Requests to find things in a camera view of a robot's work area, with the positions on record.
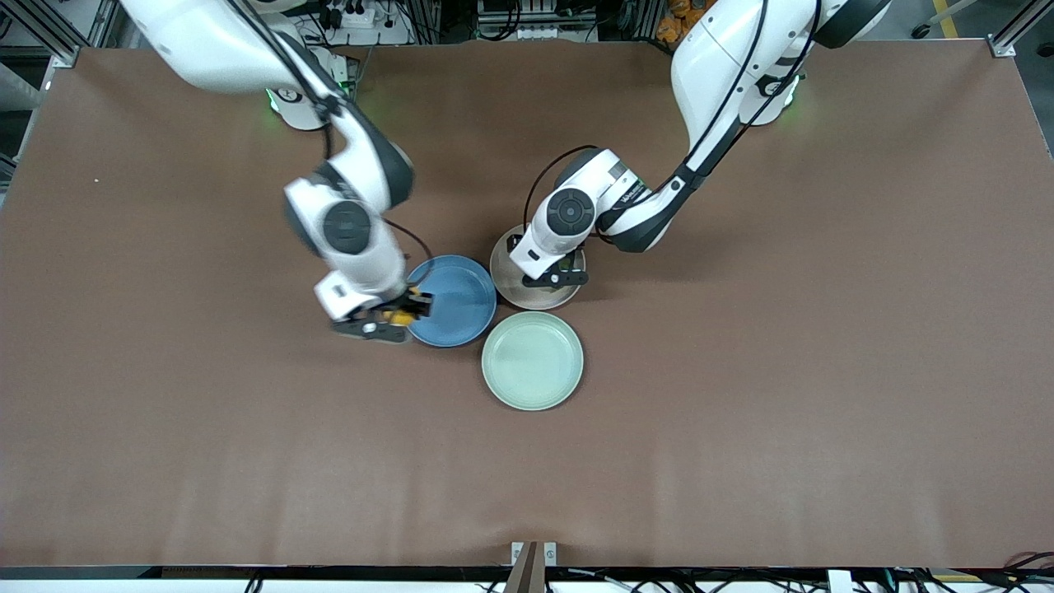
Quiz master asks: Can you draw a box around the yellow lemon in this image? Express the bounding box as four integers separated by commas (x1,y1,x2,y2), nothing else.
385,286,422,327

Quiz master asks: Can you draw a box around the blue plate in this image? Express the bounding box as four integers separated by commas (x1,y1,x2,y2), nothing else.
406,254,498,348

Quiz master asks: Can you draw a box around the beige plate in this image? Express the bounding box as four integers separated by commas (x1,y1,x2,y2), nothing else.
490,224,586,311

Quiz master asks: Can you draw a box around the light green plate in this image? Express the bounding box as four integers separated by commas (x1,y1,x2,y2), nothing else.
482,311,584,411

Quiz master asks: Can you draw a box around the bag of orange items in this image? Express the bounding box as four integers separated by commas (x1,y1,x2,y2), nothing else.
656,0,702,46

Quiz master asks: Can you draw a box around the white power strip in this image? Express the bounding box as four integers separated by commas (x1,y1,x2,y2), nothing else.
317,0,381,30

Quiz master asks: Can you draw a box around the metal table edge bracket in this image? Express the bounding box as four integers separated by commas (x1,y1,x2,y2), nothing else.
511,541,557,593

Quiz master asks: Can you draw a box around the aluminium frame post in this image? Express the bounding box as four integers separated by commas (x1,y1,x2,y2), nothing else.
992,0,1054,58
0,0,124,68

